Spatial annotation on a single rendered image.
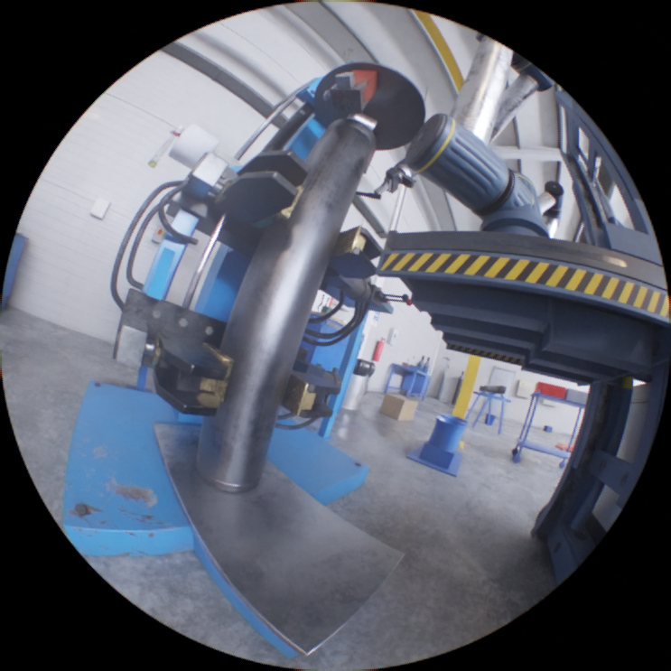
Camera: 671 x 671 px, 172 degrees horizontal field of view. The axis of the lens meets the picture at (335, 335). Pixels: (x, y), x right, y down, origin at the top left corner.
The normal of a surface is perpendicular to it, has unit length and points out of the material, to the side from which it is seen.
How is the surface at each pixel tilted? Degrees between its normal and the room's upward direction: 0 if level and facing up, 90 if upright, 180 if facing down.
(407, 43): 173
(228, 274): 90
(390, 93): 180
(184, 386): 90
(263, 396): 90
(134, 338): 90
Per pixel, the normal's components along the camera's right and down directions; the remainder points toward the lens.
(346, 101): -0.31, 0.95
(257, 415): 0.66, 0.15
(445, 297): -0.62, -0.26
